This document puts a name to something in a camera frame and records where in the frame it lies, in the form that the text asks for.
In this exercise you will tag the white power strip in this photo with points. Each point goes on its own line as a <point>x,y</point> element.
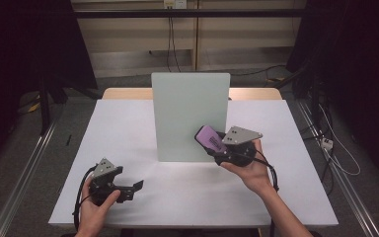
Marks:
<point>326,143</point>

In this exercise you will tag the purple whiteboard eraser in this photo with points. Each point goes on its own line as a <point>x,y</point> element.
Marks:
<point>210,138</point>

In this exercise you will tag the person's left hand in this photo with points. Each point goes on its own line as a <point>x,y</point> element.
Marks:
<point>95,214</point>

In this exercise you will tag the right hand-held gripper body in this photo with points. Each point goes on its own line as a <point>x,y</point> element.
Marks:
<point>240,146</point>

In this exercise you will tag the white wall outlet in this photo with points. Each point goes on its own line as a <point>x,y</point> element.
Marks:
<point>175,4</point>

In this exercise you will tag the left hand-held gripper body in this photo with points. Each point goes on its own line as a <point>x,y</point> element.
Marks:
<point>103,182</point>

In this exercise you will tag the pale green whiteboard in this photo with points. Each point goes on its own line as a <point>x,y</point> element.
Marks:
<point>184,112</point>

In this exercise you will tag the person's right hand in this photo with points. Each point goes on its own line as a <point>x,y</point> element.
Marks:
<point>253,174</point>

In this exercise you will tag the black metal stand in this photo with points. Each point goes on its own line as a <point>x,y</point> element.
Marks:
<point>44,105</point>

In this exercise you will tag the metal floor rail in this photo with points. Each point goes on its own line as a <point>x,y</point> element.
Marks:
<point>23,177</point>
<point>342,184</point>

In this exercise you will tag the black curtain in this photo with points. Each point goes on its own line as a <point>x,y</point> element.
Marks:
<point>358,49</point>
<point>19,49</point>

